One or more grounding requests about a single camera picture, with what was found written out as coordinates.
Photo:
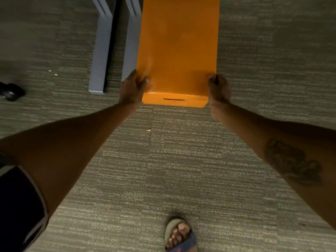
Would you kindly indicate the person's left thumb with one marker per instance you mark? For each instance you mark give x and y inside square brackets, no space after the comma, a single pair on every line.
[133,75]

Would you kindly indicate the black shorts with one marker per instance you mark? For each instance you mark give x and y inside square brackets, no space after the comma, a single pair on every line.
[18,207]

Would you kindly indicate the orange metal cabinet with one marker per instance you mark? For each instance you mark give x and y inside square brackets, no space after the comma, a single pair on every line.
[178,49]

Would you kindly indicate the person's foot in sandal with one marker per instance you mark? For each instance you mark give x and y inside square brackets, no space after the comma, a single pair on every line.
[179,237]

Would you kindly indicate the black chair caster wheel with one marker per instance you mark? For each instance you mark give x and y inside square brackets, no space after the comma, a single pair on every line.
[11,91]

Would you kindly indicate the grey metal desk leg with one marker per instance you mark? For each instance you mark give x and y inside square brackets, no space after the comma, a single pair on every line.
[101,47]
[130,41]

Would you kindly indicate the person's left hand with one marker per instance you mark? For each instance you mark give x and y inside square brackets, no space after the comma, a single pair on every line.
[130,90]

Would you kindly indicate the person's left forearm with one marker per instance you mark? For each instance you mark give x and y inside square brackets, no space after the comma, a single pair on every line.
[63,152]

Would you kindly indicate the person's right forearm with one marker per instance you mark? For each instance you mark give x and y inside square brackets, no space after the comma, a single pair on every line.
[283,157]

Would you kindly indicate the person's right hand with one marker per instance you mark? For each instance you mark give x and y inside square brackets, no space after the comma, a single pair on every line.
[220,91]

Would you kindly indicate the person's right fingers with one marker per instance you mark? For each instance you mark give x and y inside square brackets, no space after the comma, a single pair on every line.
[212,78]

